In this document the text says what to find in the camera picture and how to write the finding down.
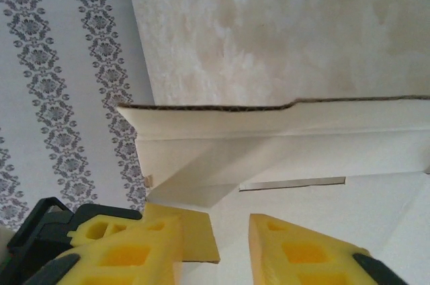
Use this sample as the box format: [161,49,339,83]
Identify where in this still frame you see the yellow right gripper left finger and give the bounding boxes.
[23,202,185,285]

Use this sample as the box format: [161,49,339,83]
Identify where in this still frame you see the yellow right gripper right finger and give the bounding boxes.
[249,213,407,285]

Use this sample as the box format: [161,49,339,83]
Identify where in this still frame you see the yellow white cardboard box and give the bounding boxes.
[116,95,430,285]

